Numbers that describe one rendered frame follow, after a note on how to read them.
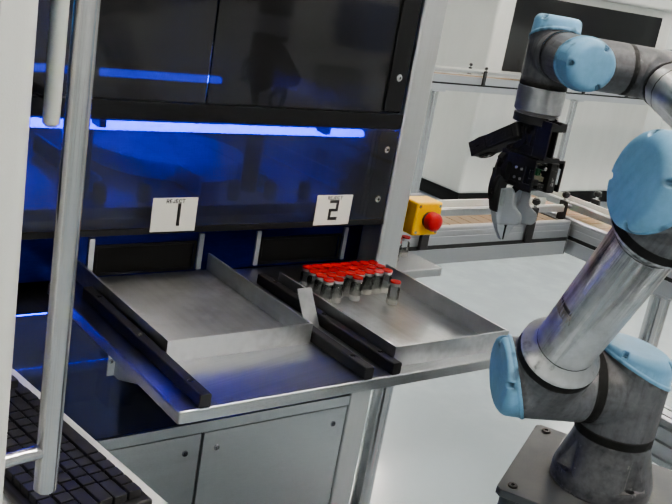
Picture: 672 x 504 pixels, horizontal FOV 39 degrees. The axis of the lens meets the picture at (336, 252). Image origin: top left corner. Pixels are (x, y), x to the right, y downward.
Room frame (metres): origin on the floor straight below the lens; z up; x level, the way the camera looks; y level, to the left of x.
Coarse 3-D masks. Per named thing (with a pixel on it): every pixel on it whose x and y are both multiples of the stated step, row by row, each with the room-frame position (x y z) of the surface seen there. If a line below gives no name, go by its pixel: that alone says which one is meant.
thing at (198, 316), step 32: (96, 288) 1.45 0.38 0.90; (128, 288) 1.52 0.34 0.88; (160, 288) 1.54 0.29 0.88; (192, 288) 1.57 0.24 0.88; (224, 288) 1.60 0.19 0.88; (256, 288) 1.55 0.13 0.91; (160, 320) 1.40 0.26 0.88; (192, 320) 1.43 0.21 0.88; (224, 320) 1.45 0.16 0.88; (256, 320) 1.47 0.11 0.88; (288, 320) 1.46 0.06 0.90; (192, 352) 1.28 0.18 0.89; (224, 352) 1.32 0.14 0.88
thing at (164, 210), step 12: (156, 204) 1.51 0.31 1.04; (168, 204) 1.53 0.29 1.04; (192, 204) 1.56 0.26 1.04; (156, 216) 1.52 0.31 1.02; (168, 216) 1.53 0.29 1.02; (180, 216) 1.55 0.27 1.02; (192, 216) 1.56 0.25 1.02; (156, 228) 1.52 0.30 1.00; (168, 228) 1.53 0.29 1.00; (180, 228) 1.55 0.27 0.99; (192, 228) 1.56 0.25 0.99
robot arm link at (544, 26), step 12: (540, 24) 1.49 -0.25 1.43; (552, 24) 1.47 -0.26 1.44; (564, 24) 1.47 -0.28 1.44; (576, 24) 1.48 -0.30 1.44; (528, 36) 1.51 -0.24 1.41; (540, 36) 1.48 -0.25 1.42; (528, 48) 1.50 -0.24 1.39; (540, 48) 1.46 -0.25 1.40; (528, 60) 1.49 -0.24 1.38; (528, 72) 1.49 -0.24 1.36; (540, 72) 1.47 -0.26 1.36; (528, 84) 1.48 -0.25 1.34; (540, 84) 1.47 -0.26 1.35; (552, 84) 1.47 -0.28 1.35
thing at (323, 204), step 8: (320, 200) 1.73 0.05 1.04; (328, 200) 1.74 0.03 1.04; (344, 200) 1.77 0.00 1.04; (320, 208) 1.73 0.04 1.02; (328, 208) 1.75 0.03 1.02; (344, 208) 1.77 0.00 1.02; (320, 216) 1.74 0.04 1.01; (336, 216) 1.76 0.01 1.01; (344, 216) 1.77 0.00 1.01; (320, 224) 1.74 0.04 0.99; (328, 224) 1.75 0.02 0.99; (336, 224) 1.76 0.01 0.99
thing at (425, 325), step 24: (408, 288) 1.75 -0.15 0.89; (336, 312) 1.51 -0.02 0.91; (360, 312) 1.60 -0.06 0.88; (384, 312) 1.62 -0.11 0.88; (408, 312) 1.64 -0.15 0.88; (432, 312) 1.66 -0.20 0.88; (456, 312) 1.64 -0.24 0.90; (384, 336) 1.50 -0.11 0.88; (408, 336) 1.52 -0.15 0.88; (432, 336) 1.54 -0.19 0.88; (456, 336) 1.56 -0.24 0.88; (480, 336) 1.50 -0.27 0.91; (408, 360) 1.40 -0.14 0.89; (432, 360) 1.44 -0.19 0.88
